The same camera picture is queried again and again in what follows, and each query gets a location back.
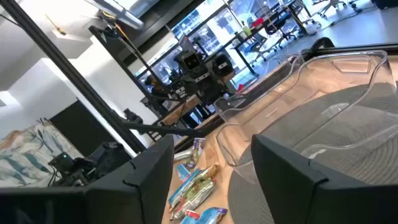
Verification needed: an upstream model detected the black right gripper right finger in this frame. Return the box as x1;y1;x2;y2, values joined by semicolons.
251;134;329;224

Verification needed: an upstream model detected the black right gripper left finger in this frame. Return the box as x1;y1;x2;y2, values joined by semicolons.
85;135;175;224

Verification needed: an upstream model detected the silver green granola bar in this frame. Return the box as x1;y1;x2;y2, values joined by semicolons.
173;149;193;162

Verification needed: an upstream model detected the red green granola bar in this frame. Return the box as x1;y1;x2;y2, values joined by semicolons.
170;183;217;221
182;175;216;202

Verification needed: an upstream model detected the purple granola bar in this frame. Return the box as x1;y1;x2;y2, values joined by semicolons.
186;137;206;170

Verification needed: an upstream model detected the round grey plate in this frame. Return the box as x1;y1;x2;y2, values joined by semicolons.
228;83;398;224

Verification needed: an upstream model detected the black device with green light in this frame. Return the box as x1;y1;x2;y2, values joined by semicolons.
48;141;135;187

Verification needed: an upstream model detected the clear plastic bin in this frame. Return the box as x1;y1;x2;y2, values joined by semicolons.
213;52;305;124
215;49;398;187

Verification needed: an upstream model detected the person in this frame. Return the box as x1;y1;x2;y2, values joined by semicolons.
144;74;170;98

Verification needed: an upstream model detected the blue leaf patterned cloth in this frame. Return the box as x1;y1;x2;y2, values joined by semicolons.
0;122;83;188

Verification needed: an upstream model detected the black office chair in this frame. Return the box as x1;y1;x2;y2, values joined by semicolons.
264;7;298;41
248;32;280;62

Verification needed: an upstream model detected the red desk item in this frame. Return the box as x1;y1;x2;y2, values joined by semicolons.
251;17;266;29

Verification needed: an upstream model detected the white office chair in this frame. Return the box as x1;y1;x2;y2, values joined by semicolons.
310;0;363;20

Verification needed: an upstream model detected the black aluminium rig frame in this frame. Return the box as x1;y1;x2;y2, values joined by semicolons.
0;0;398;155

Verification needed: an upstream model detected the silver ceiling duct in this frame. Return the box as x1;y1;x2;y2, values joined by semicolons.
83;0;162;30

